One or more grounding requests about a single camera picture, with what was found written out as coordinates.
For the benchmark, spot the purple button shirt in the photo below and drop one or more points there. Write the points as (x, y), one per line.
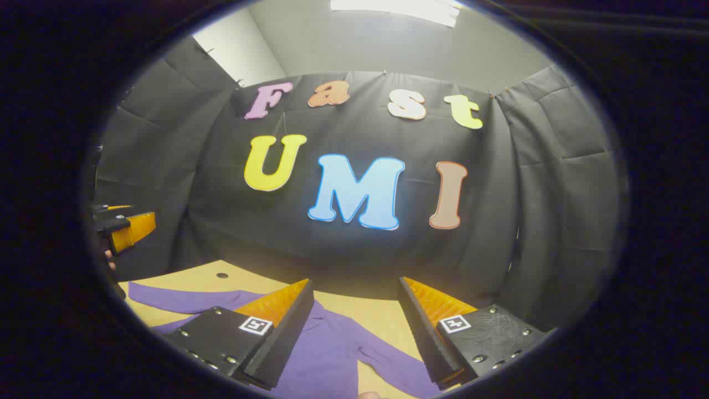
(327, 354)

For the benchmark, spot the black backdrop cloth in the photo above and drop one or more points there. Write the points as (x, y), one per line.
(388, 255)

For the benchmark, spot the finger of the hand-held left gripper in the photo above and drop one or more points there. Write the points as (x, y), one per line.
(119, 226)
(102, 210)

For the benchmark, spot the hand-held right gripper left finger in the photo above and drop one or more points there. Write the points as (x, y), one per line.
(282, 343)

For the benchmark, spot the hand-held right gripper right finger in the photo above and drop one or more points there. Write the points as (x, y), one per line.
(424, 338)

